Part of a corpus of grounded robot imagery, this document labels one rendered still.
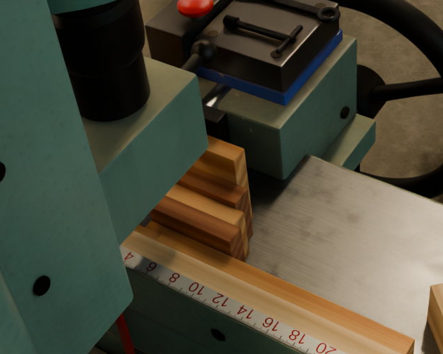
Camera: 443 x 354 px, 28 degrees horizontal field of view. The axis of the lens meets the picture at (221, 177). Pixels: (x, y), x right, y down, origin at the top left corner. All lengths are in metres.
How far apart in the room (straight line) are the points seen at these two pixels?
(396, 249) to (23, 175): 0.36
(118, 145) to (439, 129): 1.62
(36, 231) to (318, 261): 0.30
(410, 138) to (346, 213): 1.38
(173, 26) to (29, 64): 0.35
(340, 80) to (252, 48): 0.10
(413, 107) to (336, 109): 1.38
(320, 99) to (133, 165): 0.24
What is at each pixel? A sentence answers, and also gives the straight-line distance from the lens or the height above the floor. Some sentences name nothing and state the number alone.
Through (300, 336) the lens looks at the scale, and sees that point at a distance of 0.58.
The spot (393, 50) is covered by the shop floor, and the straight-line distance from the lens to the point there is 2.34.
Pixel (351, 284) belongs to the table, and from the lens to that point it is 0.68.
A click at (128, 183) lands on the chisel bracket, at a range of 0.57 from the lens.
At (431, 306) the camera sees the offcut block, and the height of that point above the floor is 0.92.
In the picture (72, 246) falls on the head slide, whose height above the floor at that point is 1.09.
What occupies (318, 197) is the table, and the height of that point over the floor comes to 0.90.
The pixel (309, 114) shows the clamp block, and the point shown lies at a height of 0.94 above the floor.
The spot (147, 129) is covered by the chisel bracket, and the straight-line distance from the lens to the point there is 0.56.
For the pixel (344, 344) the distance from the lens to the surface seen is 0.59.
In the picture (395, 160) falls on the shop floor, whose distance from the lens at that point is 2.04.
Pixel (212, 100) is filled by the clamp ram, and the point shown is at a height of 0.96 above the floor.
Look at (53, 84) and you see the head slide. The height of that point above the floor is 1.18.
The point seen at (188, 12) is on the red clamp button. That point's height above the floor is 1.02.
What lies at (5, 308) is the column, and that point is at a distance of 0.39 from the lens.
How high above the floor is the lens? 1.44
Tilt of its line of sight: 45 degrees down
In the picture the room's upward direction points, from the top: 9 degrees counter-clockwise
